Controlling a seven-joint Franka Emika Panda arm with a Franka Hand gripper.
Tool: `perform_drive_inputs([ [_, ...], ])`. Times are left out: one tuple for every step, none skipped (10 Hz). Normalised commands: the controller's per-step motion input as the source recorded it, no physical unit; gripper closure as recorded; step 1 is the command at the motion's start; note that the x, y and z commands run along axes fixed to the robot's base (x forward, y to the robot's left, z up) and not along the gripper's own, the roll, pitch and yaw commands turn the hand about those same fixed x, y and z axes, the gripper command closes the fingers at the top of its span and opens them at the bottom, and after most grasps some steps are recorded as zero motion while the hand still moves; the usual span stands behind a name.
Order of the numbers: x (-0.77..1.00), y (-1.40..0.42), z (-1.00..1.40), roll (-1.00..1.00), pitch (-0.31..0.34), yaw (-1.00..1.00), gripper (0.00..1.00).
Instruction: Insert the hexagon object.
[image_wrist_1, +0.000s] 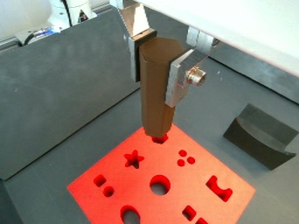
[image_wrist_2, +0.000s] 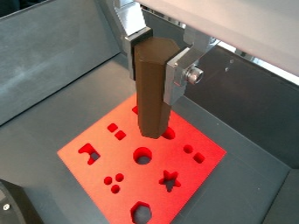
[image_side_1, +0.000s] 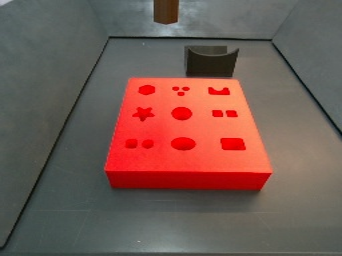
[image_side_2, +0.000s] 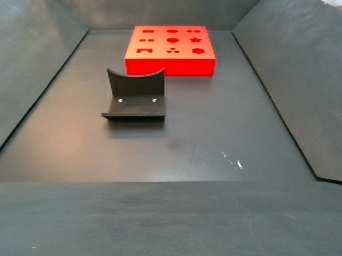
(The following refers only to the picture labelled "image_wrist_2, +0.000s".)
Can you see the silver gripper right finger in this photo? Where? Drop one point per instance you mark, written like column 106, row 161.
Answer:
column 182, row 67

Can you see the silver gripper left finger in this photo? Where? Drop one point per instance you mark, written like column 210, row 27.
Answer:
column 133, row 27

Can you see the dark brown hexagonal peg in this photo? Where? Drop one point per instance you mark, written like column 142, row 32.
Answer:
column 153, row 54

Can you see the red shape-sorting block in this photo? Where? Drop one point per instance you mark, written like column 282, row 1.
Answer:
column 139, row 178

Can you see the black curved peg holder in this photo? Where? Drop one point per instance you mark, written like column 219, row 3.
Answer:
column 16, row 207

